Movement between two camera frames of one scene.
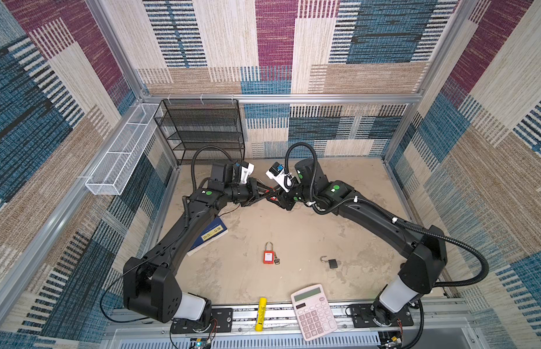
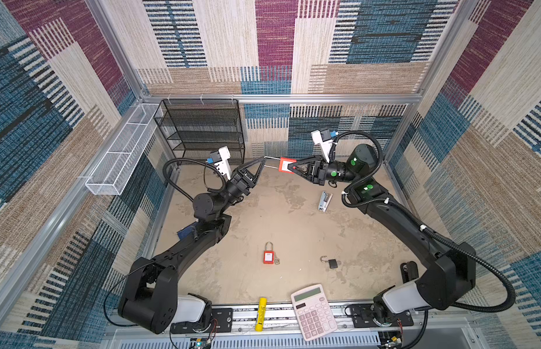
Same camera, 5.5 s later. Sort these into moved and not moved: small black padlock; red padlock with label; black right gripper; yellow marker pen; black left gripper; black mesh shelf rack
Moved: black left gripper; black right gripper
Not moved: black mesh shelf rack; yellow marker pen; small black padlock; red padlock with label
